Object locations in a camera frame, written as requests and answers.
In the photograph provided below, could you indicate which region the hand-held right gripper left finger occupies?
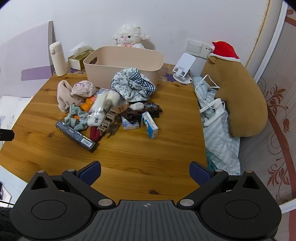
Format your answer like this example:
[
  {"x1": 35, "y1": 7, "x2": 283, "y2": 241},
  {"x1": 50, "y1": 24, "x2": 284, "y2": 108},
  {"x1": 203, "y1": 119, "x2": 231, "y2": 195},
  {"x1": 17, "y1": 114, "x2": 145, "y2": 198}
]
[{"x1": 24, "y1": 161, "x2": 116, "y2": 210}]

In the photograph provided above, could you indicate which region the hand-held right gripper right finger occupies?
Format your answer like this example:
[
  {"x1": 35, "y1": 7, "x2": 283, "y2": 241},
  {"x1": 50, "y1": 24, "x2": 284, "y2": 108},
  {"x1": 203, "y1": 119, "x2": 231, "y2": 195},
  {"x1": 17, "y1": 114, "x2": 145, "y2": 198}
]
[{"x1": 177, "y1": 161, "x2": 270, "y2": 210}]

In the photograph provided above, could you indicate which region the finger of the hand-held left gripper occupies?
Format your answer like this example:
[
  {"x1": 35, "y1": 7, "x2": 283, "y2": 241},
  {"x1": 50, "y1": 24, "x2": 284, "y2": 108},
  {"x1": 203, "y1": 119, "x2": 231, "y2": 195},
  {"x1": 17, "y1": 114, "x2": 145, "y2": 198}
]
[{"x1": 0, "y1": 130, "x2": 15, "y2": 141}]

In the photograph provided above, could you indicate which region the dark long box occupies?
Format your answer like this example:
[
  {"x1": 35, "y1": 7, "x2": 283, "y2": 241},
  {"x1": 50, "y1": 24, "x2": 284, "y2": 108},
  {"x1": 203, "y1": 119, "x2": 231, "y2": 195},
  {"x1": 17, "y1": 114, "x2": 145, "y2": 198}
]
[{"x1": 55, "y1": 120, "x2": 97, "y2": 153}]

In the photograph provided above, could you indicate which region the beige hair claw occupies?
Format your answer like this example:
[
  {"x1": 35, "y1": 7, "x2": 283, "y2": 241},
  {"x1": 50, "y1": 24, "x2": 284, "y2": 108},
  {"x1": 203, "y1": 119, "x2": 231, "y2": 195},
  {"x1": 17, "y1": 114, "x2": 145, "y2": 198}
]
[{"x1": 97, "y1": 109, "x2": 122, "y2": 138}]

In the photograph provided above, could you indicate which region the green plaid scrunchie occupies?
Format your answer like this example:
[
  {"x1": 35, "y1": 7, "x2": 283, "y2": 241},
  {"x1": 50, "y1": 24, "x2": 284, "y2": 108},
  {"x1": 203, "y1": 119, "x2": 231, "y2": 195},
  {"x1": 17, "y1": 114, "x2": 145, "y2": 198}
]
[{"x1": 64, "y1": 104, "x2": 90, "y2": 132}]

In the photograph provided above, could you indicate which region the blue white tissue pack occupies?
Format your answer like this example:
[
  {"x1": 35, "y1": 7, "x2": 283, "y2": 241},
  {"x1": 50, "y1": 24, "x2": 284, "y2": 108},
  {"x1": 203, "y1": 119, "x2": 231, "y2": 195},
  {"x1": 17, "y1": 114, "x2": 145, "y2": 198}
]
[{"x1": 121, "y1": 116, "x2": 140, "y2": 130}]

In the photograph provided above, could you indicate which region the blue white small box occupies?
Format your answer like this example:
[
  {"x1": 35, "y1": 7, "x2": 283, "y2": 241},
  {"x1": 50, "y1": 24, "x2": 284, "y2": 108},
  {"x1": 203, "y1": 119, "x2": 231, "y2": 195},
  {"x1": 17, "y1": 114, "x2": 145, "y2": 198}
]
[{"x1": 141, "y1": 111, "x2": 159, "y2": 139}]

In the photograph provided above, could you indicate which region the orange packet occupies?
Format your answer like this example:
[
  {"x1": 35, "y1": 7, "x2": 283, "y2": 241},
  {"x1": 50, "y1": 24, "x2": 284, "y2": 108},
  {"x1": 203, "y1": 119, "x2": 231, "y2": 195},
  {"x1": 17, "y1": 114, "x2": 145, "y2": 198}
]
[{"x1": 80, "y1": 96, "x2": 96, "y2": 111}]

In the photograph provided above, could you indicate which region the beige fluffy cloth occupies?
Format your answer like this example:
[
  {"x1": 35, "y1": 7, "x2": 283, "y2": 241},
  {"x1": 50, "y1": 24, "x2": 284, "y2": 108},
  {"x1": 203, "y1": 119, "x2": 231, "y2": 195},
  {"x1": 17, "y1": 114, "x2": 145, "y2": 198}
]
[{"x1": 57, "y1": 80, "x2": 80, "y2": 113}]

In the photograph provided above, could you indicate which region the brown scrunchie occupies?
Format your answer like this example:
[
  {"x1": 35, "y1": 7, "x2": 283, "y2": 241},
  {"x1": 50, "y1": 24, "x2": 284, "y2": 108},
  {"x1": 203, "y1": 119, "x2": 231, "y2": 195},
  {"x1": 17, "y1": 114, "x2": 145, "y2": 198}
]
[{"x1": 121, "y1": 108, "x2": 145, "y2": 124}]

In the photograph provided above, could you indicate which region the brown leather hair clip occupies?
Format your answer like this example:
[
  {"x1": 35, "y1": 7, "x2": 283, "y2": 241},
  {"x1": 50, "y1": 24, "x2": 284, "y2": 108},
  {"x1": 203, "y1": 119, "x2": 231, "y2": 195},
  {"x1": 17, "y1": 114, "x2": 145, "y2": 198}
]
[{"x1": 114, "y1": 103, "x2": 129, "y2": 114}]

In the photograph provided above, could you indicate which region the white mouse plush red scarf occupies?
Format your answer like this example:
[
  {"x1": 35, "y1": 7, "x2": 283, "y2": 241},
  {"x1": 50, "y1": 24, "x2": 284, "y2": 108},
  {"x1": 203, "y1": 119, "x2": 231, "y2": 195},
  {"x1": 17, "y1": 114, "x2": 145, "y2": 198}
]
[{"x1": 88, "y1": 89, "x2": 122, "y2": 142}]

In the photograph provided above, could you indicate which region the dark plaid scrunchie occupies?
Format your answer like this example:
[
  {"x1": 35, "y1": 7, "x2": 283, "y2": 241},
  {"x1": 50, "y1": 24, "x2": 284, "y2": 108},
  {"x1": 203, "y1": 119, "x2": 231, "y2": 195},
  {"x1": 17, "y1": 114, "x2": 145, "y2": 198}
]
[{"x1": 143, "y1": 101, "x2": 163, "y2": 118}]

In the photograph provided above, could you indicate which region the pink purple sock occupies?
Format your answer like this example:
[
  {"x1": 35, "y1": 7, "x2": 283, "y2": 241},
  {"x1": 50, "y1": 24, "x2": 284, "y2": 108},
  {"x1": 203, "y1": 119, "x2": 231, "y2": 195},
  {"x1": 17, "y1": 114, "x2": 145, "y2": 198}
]
[{"x1": 70, "y1": 80, "x2": 99, "y2": 100}]

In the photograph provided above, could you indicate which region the blue floral checked cloth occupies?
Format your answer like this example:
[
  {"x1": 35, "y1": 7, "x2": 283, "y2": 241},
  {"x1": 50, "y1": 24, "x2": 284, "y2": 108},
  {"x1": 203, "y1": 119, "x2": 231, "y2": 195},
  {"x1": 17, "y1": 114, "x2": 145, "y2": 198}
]
[{"x1": 110, "y1": 67, "x2": 157, "y2": 102}]

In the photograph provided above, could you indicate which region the beige plastic storage bin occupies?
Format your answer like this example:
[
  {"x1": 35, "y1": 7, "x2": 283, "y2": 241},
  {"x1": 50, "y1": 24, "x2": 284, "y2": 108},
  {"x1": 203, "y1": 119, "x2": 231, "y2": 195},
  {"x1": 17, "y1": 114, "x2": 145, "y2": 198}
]
[{"x1": 83, "y1": 46, "x2": 164, "y2": 89}]

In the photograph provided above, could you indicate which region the white bedding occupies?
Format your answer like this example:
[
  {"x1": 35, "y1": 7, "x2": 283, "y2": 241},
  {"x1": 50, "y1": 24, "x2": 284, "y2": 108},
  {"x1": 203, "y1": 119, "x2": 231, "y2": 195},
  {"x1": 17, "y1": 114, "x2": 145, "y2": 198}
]
[{"x1": 0, "y1": 96, "x2": 33, "y2": 130}]

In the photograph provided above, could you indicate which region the light blue striped cloth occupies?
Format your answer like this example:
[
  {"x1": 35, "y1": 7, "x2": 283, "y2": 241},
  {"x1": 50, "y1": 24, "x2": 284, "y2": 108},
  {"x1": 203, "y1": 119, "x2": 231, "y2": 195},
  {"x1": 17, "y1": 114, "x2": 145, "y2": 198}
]
[{"x1": 193, "y1": 76, "x2": 241, "y2": 176}]

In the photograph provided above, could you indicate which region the dark fuzzy cloth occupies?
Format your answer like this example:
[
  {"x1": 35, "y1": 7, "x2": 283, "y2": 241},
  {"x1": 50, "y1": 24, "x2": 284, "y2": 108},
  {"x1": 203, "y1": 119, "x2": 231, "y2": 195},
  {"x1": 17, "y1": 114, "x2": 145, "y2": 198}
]
[{"x1": 0, "y1": 206, "x2": 21, "y2": 241}]

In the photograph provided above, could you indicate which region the brown capybara plush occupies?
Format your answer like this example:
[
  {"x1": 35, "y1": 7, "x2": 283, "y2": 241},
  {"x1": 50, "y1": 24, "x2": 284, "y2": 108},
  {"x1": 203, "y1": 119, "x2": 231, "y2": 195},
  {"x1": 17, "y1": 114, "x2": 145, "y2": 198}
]
[{"x1": 202, "y1": 56, "x2": 269, "y2": 138}]

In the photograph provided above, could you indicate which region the cream thermos bottle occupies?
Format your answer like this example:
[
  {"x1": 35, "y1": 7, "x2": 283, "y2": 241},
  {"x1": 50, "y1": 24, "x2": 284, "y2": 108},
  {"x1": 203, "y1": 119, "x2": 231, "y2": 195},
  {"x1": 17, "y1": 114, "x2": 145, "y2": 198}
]
[{"x1": 49, "y1": 42, "x2": 68, "y2": 77}]

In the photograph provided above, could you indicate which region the lavender board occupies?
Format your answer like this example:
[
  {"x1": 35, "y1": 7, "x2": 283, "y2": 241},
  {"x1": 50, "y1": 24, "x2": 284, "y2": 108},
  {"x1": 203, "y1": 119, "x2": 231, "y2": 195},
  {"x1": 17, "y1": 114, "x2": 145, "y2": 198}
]
[{"x1": 0, "y1": 21, "x2": 56, "y2": 98}]

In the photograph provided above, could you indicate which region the floral bed headboard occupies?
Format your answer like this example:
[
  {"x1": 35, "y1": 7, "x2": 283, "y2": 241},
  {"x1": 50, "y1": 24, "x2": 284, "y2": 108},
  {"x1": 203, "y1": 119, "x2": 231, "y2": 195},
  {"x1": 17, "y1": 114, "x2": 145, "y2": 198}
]
[{"x1": 238, "y1": 0, "x2": 296, "y2": 207}]

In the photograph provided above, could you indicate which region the gold tissue box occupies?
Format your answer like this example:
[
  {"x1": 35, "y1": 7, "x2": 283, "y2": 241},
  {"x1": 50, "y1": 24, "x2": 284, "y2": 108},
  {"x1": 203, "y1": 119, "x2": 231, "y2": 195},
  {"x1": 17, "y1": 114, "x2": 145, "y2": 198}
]
[{"x1": 68, "y1": 42, "x2": 96, "y2": 70}]

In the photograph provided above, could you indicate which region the white phone stand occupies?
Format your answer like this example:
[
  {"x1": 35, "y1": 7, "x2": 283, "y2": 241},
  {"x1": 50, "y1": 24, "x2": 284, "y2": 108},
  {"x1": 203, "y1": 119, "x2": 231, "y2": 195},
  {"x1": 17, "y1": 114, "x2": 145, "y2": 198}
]
[{"x1": 173, "y1": 52, "x2": 197, "y2": 84}]

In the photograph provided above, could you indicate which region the red plush hat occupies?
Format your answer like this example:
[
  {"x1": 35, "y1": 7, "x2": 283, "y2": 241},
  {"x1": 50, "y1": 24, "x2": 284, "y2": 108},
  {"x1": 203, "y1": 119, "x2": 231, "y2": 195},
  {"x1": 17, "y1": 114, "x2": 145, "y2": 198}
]
[{"x1": 209, "y1": 41, "x2": 241, "y2": 62}]

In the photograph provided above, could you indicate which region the white sheep plush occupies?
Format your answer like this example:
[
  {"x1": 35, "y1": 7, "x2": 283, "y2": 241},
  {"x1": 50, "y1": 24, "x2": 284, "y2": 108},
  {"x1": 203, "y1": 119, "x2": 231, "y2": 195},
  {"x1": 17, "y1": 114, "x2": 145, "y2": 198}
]
[{"x1": 113, "y1": 24, "x2": 151, "y2": 49}]

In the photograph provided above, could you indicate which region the white wall switch socket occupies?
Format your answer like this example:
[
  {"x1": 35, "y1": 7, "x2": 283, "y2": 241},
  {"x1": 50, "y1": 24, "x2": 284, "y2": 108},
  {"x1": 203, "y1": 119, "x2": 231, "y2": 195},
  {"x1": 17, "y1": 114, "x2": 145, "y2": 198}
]
[{"x1": 184, "y1": 39, "x2": 214, "y2": 60}]

